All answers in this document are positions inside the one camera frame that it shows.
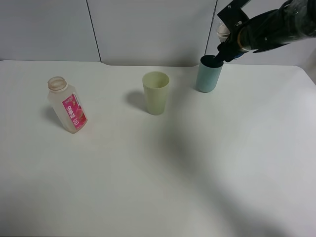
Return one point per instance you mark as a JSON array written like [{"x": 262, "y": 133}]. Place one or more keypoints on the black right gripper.
[{"x": 235, "y": 46}]

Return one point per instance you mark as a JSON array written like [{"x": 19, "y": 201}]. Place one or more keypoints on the white cup with blue sleeve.
[{"x": 222, "y": 32}]

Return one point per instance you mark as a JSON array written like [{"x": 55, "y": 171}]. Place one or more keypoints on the clear bottle with pink label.
[{"x": 66, "y": 104}]

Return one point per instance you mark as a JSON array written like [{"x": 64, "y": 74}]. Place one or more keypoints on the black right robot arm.
[{"x": 295, "y": 20}]

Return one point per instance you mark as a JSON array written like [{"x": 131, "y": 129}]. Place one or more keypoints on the teal green plastic cup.
[{"x": 208, "y": 73}]

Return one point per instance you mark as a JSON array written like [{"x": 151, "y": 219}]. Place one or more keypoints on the pale yellow plastic cup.
[{"x": 155, "y": 85}]

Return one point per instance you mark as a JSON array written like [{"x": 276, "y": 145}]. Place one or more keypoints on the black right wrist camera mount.
[{"x": 233, "y": 16}]

